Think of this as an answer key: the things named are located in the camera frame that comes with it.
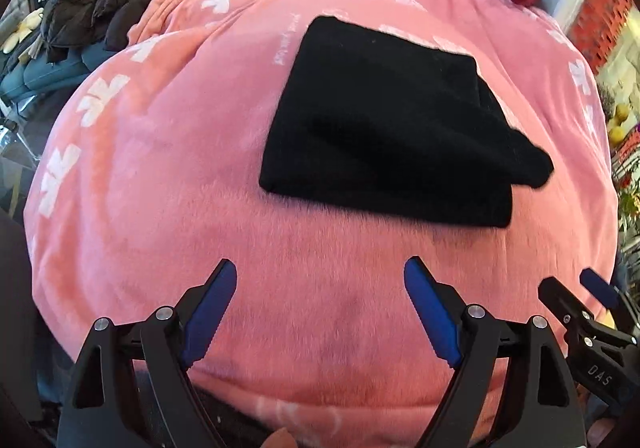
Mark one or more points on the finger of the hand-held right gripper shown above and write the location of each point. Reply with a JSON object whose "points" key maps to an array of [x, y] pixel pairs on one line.
{"points": [[562, 298], [600, 285]]}

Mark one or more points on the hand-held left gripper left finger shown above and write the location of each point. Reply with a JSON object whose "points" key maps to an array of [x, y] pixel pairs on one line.
{"points": [[207, 313]]}

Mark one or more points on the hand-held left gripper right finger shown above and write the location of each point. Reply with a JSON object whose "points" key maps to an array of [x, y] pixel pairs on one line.
{"points": [[432, 313]]}

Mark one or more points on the black knit garment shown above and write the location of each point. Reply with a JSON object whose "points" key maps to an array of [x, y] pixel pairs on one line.
{"points": [[380, 128]]}

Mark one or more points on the pink printed blanket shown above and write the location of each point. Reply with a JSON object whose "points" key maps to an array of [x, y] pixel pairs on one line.
{"points": [[175, 178]]}

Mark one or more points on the yellow fruit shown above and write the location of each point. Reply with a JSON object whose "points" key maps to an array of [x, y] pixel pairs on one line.
{"points": [[616, 133], [622, 112]]}

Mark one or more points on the blue cushion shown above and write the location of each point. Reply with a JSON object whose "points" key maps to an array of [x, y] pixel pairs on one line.
{"points": [[40, 78]]}

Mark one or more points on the dark puffy jacket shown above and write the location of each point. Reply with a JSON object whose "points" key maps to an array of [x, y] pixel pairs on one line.
{"points": [[85, 3]]}

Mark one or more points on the small daisy flower pillow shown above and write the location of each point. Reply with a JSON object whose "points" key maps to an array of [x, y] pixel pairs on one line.
{"points": [[20, 33]]}

